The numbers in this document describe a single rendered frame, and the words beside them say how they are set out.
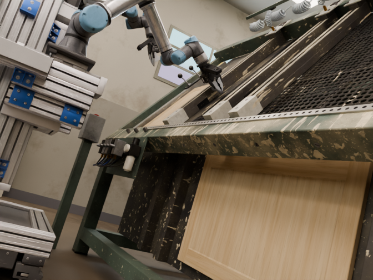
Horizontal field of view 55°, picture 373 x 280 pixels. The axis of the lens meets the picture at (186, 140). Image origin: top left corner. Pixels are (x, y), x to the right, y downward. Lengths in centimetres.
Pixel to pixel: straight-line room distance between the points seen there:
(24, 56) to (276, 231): 123
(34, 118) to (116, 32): 365
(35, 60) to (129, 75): 368
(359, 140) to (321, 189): 35
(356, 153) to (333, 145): 6
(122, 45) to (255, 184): 411
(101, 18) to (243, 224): 111
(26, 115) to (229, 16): 485
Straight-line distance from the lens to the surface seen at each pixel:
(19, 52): 167
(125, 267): 185
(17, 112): 188
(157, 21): 209
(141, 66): 536
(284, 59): 194
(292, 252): 133
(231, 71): 224
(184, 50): 200
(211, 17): 610
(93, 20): 174
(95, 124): 253
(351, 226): 121
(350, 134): 100
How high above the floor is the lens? 51
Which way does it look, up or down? 10 degrees up
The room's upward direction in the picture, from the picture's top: 17 degrees clockwise
